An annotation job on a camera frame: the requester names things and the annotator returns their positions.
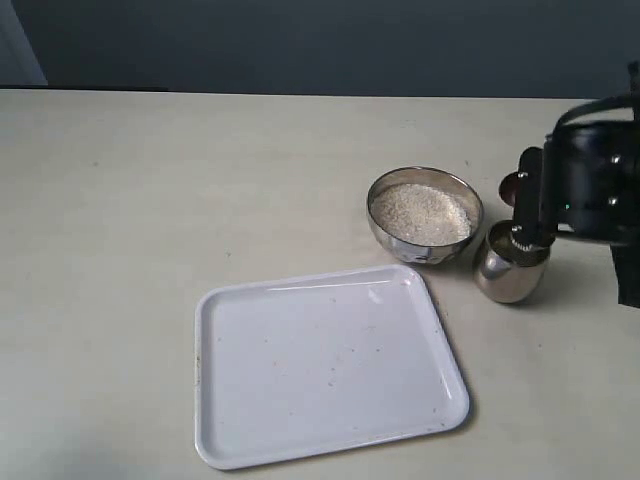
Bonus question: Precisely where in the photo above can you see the black cable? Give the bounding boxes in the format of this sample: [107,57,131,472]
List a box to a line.
[552,62,640,136]

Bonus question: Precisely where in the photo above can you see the small steel cup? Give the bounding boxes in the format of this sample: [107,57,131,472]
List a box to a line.
[473,220,551,304]

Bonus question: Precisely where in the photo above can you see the white plastic tray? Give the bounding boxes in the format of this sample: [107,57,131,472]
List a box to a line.
[194,264,471,470]

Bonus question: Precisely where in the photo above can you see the brown wooden spoon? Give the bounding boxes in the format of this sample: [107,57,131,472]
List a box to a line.
[499,172,519,207]

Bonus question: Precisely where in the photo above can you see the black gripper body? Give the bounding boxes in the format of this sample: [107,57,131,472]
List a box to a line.
[542,120,639,245]

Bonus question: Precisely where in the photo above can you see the steel bowl of rice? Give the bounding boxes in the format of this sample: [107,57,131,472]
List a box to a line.
[366,166,484,265]

